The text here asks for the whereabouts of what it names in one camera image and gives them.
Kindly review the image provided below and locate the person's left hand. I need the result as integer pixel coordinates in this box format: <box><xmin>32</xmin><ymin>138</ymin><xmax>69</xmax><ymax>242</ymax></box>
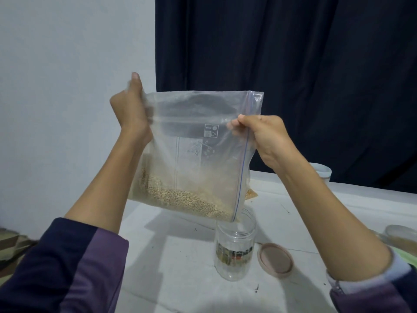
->
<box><xmin>109</xmin><ymin>72</ymin><xmax>155</xmax><ymax>150</ymax></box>

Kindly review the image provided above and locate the person's right hand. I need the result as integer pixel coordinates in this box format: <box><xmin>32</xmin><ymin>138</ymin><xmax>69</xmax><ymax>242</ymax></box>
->
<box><xmin>227</xmin><ymin>114</ymin><xmax>297</xmax><ymax>173</ymax></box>

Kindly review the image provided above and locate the transparent jar blue lid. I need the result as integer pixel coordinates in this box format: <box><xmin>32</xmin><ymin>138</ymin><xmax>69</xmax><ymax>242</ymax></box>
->
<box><xmin>309</xmin><ymin>162</ymin><xmax>333</xmax><ymax>184</ymax></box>

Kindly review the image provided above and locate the clear bag with cream grains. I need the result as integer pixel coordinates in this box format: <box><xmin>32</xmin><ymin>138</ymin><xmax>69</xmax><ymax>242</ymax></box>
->
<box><xmin>127</xmin><ymin>90</ymin><xmax>265</xmax><ymax>222</ymax></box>

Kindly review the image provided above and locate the transparent jar pink lid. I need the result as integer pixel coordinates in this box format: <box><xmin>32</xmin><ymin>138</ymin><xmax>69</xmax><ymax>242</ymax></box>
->
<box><xmin>214</xmin><ymin>205</ymin><xmax>258</xmax><ymax>282</ymax></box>

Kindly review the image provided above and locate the pink round lid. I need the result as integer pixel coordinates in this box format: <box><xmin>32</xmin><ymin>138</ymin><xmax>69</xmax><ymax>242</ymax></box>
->
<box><xmin>257</xmin><ymin>242</ymin><xmax>295</xmax><ymax>279</ymax></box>

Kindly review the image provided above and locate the green round lid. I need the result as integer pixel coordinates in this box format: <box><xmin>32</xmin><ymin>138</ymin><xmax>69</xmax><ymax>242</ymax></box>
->
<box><xmin>394</xmin><ymin>247</ymin><xmax>417</xmax><ymax>269</ymax></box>

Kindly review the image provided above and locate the person's left forearm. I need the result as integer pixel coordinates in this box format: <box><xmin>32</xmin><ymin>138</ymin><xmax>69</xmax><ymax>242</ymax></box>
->
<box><xmin>0</xmin><ymin>140</ymin><xmax>152</xmax><ymax>313</ymax></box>

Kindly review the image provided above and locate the person's right forearm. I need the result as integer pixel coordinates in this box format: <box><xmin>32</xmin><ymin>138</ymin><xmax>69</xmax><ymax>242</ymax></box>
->
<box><xmin>274</xmin><ymin>153</ymin><xmax>417</xmax><ymax>313</ymax></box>

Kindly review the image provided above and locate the dark navy curtain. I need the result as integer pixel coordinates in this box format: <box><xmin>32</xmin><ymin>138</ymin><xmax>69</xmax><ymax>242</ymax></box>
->
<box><xmin>155</xmin><ymin>0</ymin><xmax>417</xmax><ymax>193</ymax></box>

